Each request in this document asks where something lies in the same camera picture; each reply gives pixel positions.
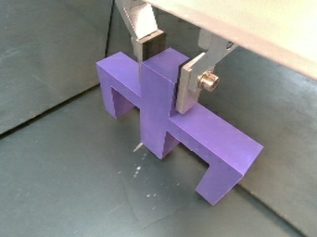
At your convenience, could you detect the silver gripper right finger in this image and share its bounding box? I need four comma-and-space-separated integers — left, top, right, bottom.
175, 29, 238, 114

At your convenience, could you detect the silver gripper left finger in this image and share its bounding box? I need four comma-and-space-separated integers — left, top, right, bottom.
114, 0, 165, 62

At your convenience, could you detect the purple three-legged block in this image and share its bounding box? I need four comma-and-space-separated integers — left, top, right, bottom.
96, 48, 262, 205

